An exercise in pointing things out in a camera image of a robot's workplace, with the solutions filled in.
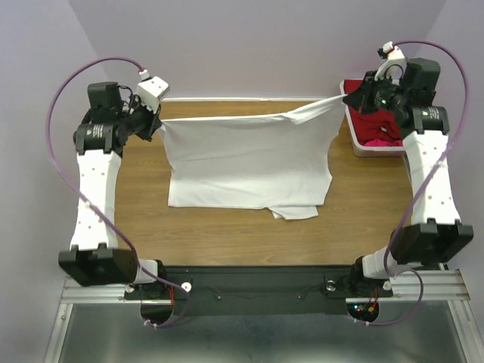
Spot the red t shirt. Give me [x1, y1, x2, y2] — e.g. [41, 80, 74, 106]
[346, 79, 405, 147]

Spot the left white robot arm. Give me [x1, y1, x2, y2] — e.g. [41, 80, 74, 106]
[58, 76, 169, 299]

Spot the white plastic basket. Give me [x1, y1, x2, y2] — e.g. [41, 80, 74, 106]
[338, 78, 408, 158]

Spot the pink t shirt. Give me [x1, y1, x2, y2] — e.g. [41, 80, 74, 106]
[364, 139, 403, 148]

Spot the white t shirt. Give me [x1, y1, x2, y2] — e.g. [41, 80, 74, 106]
[160, 96, 345, 220]

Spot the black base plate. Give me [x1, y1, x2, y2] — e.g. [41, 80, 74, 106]
[125, 265, 392, 317]

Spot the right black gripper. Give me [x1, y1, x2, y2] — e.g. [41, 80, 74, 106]
[343, 69, 410, 115]

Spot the aluminium front rail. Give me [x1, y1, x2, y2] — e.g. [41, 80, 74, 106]
[60, 269, 470, 304]

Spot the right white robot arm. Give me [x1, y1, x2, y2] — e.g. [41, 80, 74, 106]
[343, 58, 473, 295]

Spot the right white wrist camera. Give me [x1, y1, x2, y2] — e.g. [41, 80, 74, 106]
[374, 46, 405, 81]

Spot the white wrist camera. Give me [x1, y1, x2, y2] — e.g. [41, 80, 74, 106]
[374, 46, 405, 81]
[135, 76, 170, 113]

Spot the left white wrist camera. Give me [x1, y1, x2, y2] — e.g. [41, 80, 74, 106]
[135, 76, 170, 113]

